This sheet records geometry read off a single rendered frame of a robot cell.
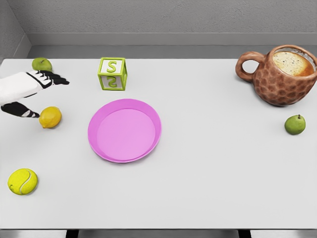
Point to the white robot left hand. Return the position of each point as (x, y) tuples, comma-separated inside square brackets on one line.
[(18, 86)]

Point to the yellow lemon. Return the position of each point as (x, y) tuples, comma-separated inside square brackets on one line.
[(50, 117)]

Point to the pink round plate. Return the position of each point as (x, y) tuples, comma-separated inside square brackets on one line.
[(125, 131)]

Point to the green pear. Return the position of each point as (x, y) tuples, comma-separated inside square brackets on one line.
[(41, 64), (294, 125)]

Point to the yellow tennis ball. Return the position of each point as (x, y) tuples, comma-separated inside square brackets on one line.
[(22, 181)]

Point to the green letter S block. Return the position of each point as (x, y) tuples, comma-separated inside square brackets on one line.
[(112, 74)]

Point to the brown textured coffee mug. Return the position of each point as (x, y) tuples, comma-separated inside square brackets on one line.
[(280, 81)]

